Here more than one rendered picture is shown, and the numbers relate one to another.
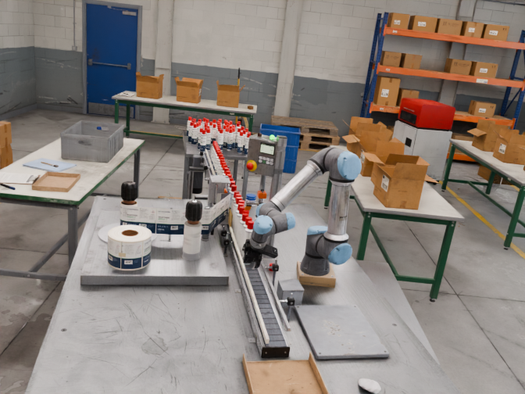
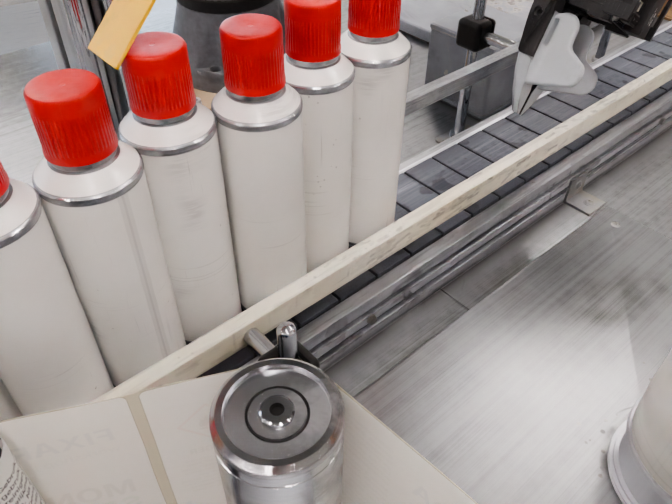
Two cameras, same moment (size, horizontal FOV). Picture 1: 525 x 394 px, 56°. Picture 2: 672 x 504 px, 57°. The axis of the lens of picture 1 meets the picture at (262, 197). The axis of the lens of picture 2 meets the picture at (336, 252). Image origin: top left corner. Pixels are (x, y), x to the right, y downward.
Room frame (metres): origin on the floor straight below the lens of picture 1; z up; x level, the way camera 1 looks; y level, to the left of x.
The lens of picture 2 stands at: (2.52, 0.38, 1.22)
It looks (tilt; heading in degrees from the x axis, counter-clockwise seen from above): 43 degrees down; 241
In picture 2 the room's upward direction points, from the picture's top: 1 degrees clockwise
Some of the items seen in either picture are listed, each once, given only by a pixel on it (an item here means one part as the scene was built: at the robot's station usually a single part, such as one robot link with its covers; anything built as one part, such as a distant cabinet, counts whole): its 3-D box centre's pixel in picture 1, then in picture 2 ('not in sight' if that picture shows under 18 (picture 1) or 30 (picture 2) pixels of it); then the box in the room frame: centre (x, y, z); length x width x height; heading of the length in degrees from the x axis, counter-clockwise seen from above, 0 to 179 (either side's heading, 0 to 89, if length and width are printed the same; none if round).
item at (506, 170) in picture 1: (502, 190); not in sight; (6.17, -3.05, 0.39); 2.20 x 0.80 x 0.78; 2
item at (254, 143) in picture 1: (265, 155); not in sight; (2.52, 0.01, 1.38); 0.17 x 0.10 x 0.19; 68
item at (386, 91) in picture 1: (441, 91); not in sight; (9.52, -3.10, 1.26); 2.78 x 0.61 x 2.51; 92
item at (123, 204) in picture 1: (128, 208); not in sight; (2.43, 0.69, 1.04); 0.09 x 0.09 x 0.29
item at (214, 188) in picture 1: (219, 199); not in sight; (2.79, 0.25, 1.01); 0.14 x 0.13 x 0.26; 13
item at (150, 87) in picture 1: (149, 84); not in sight; (7.93, 1.98, 0.97); 0.47 x 0.41 x 0.37; 178
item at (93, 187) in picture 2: (241, 224); (115, 254); (2.51, 0.10, 0.98); 0.05 x 0.05 x 0.20
